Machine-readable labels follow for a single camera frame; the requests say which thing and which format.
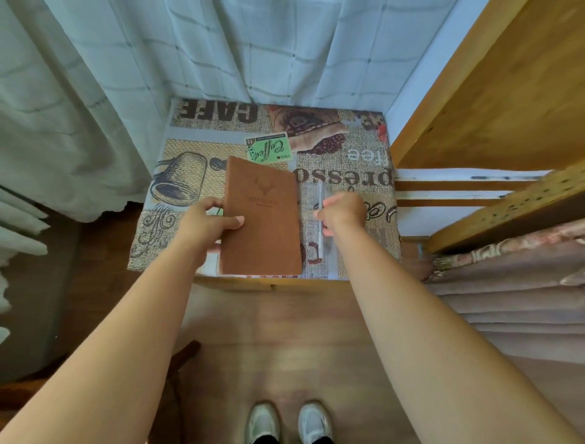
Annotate brown notebook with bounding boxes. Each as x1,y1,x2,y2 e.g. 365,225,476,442
219,156,304,277

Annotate person's left forearm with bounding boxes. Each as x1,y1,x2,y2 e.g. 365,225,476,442
0,237,207,444

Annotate person's white shoe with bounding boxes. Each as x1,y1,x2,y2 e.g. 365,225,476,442
244,402,281,444
297,402,333,444

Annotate white checked curtain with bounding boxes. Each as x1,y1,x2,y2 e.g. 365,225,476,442
0,0,459,363

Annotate person's right forearm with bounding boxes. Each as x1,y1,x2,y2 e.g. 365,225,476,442
331,215,585,444

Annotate person's right white shoe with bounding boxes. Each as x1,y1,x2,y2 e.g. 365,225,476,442
297,402,333,444

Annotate person's right hand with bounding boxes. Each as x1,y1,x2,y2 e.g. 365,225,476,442
313,192,368,238

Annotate brown patterned curtain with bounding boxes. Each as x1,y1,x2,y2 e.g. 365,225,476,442
424,219,585,368

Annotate person's left hand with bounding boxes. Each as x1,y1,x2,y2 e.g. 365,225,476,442
175,197,246,266

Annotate clear pen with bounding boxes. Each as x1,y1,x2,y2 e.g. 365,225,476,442
314,182,327,260

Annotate person's left white shoe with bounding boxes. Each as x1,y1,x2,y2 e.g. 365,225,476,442
244,402,281,444

